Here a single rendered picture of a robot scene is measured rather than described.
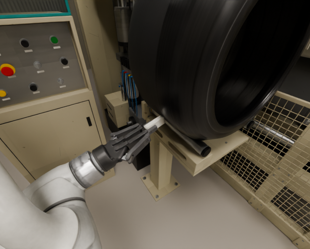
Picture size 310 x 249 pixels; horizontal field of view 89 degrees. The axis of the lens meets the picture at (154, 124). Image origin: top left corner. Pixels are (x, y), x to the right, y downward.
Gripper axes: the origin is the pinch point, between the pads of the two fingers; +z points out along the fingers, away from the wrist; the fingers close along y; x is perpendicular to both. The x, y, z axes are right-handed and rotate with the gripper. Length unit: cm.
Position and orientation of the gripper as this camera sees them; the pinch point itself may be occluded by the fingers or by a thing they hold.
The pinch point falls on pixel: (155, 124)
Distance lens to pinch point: 50.7
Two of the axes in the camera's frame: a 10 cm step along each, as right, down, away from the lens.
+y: -5.5, -5.2, 6.5
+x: 2.2, 6.6, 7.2
